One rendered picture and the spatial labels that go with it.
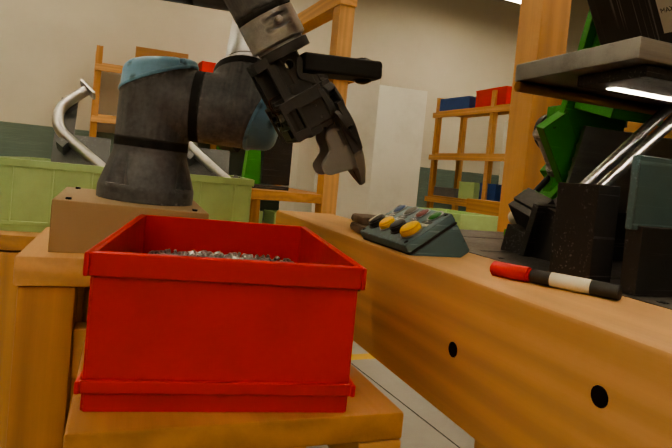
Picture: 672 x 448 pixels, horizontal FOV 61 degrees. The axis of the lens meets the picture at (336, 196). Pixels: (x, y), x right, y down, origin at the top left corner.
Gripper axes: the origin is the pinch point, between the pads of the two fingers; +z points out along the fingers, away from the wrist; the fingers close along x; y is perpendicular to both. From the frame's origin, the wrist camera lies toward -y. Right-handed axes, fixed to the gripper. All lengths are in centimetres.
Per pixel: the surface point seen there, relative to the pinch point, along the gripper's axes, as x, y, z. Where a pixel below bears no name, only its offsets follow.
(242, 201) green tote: -75, 5, 8
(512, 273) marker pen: 24.4, -0.7, 11.7
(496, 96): -502, -387, 128
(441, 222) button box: 9.4, -3.1, 8.8
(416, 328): 14.7, 8.3, 15.8
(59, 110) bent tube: -105, 33, -36
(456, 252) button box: 9.5, -3.1, 13.4
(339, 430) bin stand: 31.1, 23.4, 9.6
